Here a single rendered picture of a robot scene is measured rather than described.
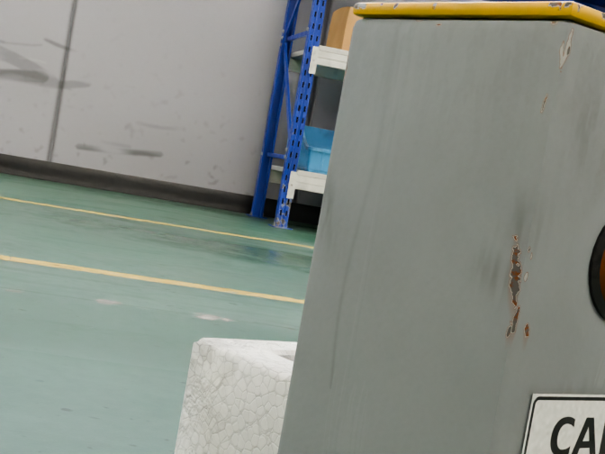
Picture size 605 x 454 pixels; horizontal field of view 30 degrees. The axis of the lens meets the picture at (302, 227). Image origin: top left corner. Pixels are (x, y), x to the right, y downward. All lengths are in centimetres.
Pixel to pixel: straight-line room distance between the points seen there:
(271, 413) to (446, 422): 26
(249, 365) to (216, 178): 499
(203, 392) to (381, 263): 29
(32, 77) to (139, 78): 49
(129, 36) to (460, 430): 524
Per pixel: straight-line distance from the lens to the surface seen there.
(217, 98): 550
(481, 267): 25
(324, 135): 536
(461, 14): 26
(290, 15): 540
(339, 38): 499
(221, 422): 54
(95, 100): 544
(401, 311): 26
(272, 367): 51
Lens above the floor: 27
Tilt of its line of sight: 3 degrees down
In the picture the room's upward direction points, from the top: 10 degrees clockwise
